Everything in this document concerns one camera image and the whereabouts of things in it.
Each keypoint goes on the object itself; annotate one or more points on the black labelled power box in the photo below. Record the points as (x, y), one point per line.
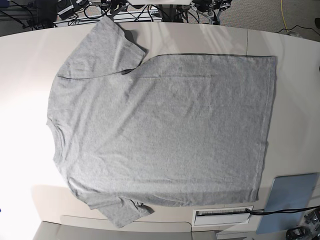
(64, 9)

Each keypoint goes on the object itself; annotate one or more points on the black device bottom right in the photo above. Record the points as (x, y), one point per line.
(297, 233)

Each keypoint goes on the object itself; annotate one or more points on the blue-grey flat panel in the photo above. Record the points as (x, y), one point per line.
(287, 192)

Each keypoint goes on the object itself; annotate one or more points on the grey T-shirt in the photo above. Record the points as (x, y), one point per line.
(175, 130)

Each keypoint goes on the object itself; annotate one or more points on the white cable grommet box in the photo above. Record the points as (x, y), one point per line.
(216, 217)

